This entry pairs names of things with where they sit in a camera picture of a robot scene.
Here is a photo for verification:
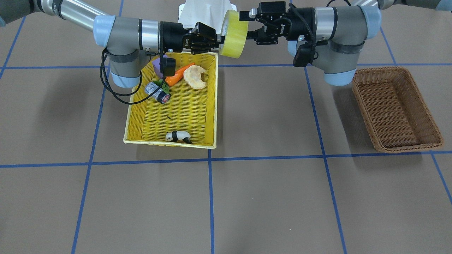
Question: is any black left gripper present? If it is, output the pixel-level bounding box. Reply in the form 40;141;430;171
239;1;315;45

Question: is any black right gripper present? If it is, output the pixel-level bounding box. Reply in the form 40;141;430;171
160;22;226;54

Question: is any yellow tape roll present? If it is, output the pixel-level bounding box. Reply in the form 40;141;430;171
219;10;249;59

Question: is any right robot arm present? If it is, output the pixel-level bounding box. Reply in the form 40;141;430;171
0;0;225;88

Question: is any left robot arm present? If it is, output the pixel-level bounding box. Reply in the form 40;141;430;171
239;0;452;86

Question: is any yellow plastic basket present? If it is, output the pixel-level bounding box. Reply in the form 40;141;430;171
123;52;218;149

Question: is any brown wicker basket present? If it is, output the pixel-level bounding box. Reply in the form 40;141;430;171
352;66;444;154

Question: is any toy croissant bread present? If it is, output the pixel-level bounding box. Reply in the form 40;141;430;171
183;65;207;90

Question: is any orange toy carrot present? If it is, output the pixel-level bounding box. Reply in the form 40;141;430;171
155;62;195;93

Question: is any purple foam cube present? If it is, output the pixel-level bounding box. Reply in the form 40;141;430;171
151;58;163;79

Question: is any small printed can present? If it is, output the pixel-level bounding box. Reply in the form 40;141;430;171
145;79;171;104

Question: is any panda figurine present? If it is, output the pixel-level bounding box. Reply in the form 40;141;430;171
165;131;192;144

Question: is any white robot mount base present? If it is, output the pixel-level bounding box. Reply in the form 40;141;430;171
178;0;237;32

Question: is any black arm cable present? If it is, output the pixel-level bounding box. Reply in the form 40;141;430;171
288;0;353;50
100;48;166;105

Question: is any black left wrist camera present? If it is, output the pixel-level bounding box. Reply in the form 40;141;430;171
293;42;316;67

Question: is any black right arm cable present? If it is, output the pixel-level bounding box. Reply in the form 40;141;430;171
100;48;166;105

